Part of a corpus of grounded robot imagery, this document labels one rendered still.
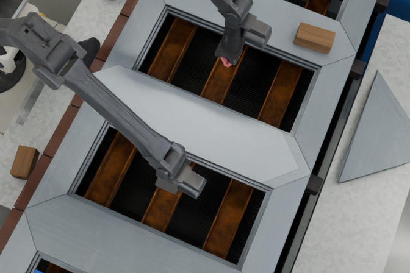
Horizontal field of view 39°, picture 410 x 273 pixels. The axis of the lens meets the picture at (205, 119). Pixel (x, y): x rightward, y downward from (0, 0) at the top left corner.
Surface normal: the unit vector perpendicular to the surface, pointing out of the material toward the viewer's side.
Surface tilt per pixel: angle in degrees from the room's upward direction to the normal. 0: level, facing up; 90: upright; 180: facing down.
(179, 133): 0
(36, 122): 0
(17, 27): 35
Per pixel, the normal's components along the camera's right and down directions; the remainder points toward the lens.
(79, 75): 0.59, -0.07
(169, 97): 0.04, -0.33
